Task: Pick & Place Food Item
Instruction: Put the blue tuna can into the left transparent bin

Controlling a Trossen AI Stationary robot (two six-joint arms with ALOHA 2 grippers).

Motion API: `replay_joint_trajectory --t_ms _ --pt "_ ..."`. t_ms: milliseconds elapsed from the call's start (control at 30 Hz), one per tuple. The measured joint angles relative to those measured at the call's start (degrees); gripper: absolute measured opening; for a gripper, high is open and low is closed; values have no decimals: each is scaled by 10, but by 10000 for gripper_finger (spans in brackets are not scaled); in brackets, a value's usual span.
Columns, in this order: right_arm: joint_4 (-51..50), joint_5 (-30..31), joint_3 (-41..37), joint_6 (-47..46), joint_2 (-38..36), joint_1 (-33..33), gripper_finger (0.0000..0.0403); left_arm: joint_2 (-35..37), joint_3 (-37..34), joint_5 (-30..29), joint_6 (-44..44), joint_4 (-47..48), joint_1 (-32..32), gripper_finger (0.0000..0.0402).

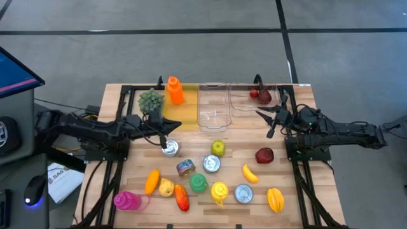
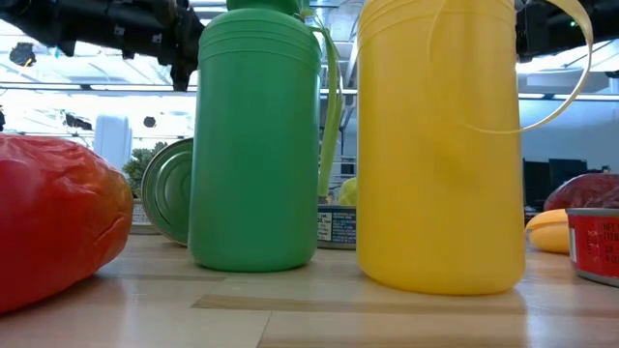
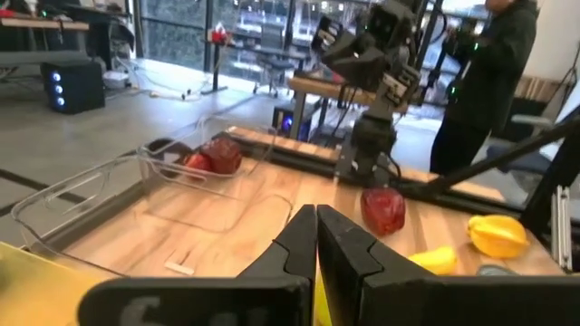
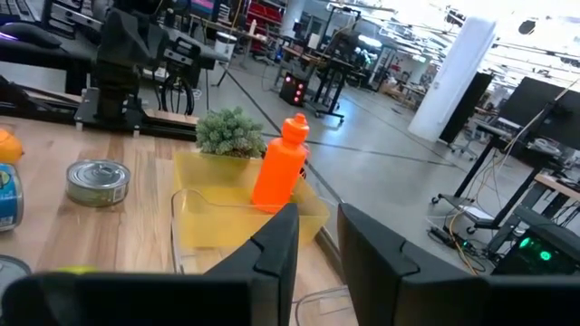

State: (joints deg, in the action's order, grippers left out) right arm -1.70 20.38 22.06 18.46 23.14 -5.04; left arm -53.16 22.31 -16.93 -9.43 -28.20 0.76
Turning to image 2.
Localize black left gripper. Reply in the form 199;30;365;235
157;0;207;92

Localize green plastic bottle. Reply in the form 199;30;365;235
188;0;344;273

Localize colourful printed tin can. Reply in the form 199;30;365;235
140;137;194;247

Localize yellow plastic bottle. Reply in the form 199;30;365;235
356;0;595;296

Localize dark red round fruit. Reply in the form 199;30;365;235
544;173;619;212

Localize long ceiling light bar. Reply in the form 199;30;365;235
0;82;360;97

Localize white column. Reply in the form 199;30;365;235
94;114;133;170

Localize green succulent plant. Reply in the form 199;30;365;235
121;141;168;199

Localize black ceiling device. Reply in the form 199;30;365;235
8;42;38;68

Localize green apple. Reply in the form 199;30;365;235
338;177;359;207

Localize silver can blue label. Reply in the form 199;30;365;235
317;205;358;250

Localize dark background monitor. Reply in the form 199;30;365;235
521;159;551;210
548;158;589;194

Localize yellow banana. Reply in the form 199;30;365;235
525;208;572;255

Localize silver can red label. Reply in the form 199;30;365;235
565;207;619;288

